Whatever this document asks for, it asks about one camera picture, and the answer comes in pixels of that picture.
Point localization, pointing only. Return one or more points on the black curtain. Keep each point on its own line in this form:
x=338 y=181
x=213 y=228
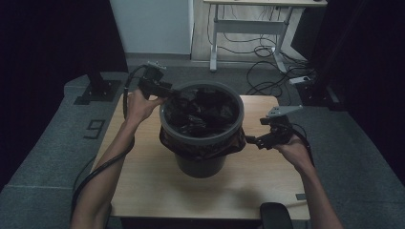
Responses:
x=47 y=47
x=366 y=63

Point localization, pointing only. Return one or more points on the black trash bin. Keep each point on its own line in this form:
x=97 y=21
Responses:
x=200 y=165

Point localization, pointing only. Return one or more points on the white power strip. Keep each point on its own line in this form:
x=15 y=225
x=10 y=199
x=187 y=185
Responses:
x=299 y=79

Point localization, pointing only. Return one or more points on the person's right hand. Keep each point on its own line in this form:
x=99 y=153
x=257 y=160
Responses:
x=297 y=154

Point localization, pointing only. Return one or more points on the white cabinet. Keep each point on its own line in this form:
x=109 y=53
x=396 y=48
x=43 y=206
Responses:
x=153 y=25

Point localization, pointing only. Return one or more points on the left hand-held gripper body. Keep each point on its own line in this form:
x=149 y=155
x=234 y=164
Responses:
x=151 y=81

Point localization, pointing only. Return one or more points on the person's left hand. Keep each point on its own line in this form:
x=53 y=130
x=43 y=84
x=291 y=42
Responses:
x=138 y=108

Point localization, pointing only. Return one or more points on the grey tape piece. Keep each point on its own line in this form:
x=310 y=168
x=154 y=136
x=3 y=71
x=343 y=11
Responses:
x=301 y=197

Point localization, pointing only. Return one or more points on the black stand base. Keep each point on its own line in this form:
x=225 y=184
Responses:
x=98 y=90

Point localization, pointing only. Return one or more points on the black garbage bag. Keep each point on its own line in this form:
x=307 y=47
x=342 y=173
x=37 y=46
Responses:
x=197 y=111

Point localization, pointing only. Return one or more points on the black stand with base plate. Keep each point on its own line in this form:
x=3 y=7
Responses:
x=318 y=95

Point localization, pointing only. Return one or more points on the black chair armrest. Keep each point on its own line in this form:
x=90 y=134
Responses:
x=275 y=216

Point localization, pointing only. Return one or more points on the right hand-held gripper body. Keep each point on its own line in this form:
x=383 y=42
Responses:
x=280 y=130

